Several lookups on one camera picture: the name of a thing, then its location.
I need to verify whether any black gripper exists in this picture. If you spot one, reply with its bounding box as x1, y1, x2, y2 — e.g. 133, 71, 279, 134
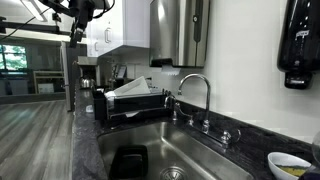
69, 0, 96, 49

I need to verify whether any black plastic lunchbox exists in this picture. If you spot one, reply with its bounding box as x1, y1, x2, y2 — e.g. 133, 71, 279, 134
108, 144, 150, 180

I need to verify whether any chrome sink faucet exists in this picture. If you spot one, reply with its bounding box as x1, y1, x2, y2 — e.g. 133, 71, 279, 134
163, 73, 242, 149

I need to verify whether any stainless steel sink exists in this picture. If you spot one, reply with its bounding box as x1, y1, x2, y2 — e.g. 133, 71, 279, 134
96, 120, 255, 180

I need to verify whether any sink drain strainer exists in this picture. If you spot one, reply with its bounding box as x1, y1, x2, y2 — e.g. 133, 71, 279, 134
159, 165, 188, 180

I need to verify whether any black overhead boom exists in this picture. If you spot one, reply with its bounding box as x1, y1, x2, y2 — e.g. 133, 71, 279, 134
38, 0, 78, 24

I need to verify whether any black horizontal beam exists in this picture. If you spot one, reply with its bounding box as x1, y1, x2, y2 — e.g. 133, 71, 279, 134
0, 16, 88, 38

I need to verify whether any steel kettle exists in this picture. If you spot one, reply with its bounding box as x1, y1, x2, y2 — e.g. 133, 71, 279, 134
79, 75, 96, 90

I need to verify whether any ceiling light fixture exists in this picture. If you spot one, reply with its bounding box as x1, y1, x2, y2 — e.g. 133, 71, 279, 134
19, 0, 48, 23

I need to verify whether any small framed sign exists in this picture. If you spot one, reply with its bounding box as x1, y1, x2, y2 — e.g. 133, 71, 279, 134
114, 64, 128, 80

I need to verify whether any white shelf unit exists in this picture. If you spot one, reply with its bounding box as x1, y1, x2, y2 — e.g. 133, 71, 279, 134
32, 69, 66, 95

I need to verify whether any window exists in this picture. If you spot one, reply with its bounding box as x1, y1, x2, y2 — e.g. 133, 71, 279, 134
0, 44, 29, 73

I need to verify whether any black utensil caddy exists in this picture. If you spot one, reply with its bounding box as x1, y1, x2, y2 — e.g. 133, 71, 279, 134
91, 87, 109, 122

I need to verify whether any white paper towel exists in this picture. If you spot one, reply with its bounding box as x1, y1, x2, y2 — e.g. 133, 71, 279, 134
161, 64, 182, 76

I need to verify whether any steel paper towel dispenser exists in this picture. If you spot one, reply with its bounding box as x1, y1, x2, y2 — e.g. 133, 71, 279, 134
148, 0, 211, 69

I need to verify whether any white bowl with food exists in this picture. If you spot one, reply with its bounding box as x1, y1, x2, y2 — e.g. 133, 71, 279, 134
267, 151, 313, 180

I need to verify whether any black wire dish rack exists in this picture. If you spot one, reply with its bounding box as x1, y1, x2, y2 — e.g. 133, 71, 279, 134
104, 84, 173, 129

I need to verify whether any black wall soap dispenser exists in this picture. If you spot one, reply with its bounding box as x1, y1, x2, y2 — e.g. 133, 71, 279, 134
277, 0, 320, 90

